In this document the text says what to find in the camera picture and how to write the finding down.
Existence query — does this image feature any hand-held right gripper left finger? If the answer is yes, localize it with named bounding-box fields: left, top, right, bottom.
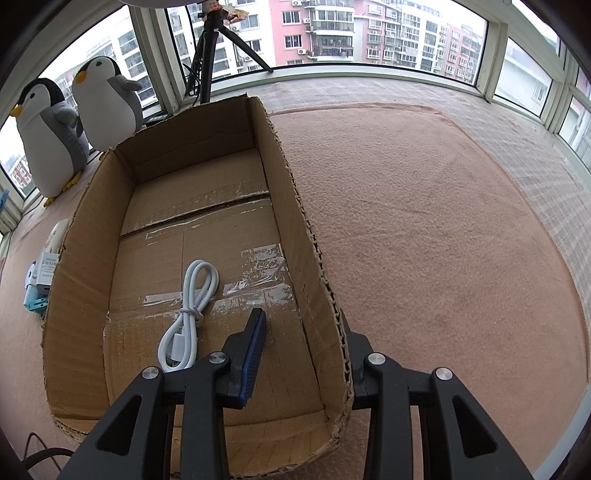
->
left=60, top=308, right=269, bottom=480

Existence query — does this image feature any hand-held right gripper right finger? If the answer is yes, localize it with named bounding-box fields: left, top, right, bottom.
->
left=342, top=318, right=536, bottom=480

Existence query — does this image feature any white USB cable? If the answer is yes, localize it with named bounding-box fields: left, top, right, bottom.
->
left=158, top=260, right=219, bottom=374

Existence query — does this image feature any brown cardboard box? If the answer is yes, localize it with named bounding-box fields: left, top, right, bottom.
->
left=41, top=93, right=355, bottom=478

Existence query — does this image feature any small white box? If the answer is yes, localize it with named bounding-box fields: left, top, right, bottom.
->
left=34, top=251, right=63, bottom=287

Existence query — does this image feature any white lotion bottle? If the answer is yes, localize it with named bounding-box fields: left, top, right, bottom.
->
left=44, top=219, right=70, bottom=254

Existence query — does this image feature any pink blanket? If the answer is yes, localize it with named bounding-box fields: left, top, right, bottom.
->
left=0, top=80, right=591, bottom=480

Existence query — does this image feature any light blue plastic clip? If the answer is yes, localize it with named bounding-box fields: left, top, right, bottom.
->
left=24, top=286, right=51, bottom=317

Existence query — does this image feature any light grey penguin plush toy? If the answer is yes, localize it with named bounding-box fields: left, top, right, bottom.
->
left=71, top=56, right=145, bottom=153

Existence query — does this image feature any dark-headed penguin plush toy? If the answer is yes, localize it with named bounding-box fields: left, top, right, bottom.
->
left=10, top=78, right=90, bottom=207

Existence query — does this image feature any black tripod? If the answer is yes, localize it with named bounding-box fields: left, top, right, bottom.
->
left=185, top=0, right=274, bottom=104

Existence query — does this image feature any black cable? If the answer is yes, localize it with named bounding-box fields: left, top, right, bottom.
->
left=21, top=431, right=79, bottom=467

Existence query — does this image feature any white window frame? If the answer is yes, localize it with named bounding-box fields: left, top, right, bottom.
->
left=0, top=0, right=591, bottom=232

